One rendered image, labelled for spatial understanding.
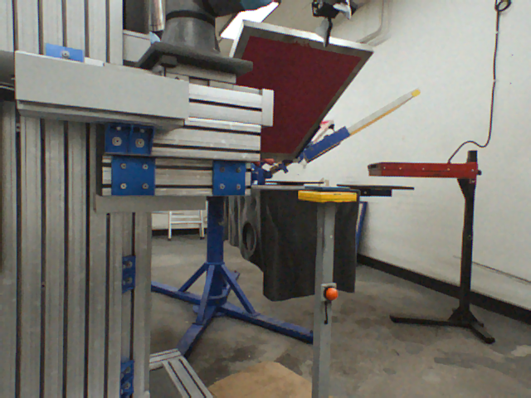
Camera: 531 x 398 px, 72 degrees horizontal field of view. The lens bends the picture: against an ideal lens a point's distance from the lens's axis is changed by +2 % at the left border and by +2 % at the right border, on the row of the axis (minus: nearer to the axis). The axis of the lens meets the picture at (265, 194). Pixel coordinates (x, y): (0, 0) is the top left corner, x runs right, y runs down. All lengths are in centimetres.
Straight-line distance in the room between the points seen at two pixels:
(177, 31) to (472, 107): 288
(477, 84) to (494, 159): 63
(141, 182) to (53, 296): 35
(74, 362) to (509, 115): 306
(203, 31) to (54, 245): 60
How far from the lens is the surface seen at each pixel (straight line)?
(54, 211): 98
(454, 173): 253
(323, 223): 110
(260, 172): 251
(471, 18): 371
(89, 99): 68
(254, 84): 161
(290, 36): 149
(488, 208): 333
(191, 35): 89
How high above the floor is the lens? 100
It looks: 3 degrees down
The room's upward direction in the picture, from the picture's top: 2 degrees clockwise
